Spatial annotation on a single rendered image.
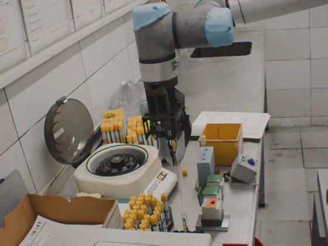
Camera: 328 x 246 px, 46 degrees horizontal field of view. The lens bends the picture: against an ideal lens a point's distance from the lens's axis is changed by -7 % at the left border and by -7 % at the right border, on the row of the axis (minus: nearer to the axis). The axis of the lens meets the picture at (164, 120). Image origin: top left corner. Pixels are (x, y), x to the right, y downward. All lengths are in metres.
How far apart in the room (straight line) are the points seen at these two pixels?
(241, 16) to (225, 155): 0.62
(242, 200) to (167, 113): 0.49
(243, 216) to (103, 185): 0.41
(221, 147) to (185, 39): 0.65
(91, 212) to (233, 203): 0.41
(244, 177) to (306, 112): 2.37
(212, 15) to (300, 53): 2.67
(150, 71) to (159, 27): 0.09
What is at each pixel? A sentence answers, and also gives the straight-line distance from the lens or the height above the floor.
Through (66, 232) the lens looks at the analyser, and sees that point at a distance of 0.71.
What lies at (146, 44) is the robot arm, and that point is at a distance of 0.78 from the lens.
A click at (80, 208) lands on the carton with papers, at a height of 0.99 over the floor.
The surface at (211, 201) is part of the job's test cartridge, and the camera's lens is 1.09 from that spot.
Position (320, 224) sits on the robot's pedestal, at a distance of 1.13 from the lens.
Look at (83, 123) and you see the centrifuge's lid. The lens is 1.42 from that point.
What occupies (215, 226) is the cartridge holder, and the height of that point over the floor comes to 0.89.
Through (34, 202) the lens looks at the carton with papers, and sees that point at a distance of 1.18.
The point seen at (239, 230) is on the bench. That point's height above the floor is 0.87.
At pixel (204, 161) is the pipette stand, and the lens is 1.23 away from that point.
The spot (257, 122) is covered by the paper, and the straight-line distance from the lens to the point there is 1.64.
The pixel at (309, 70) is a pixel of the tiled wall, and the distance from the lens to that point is 3.45.
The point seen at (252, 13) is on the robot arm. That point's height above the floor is 1.44.
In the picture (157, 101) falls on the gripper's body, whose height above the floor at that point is 1.31.
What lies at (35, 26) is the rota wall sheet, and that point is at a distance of 1.35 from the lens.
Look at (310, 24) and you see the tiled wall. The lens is 3.36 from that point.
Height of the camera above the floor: 1.59
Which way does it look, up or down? 23 degrees down
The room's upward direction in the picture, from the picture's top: 9 degrees counter-clockwise
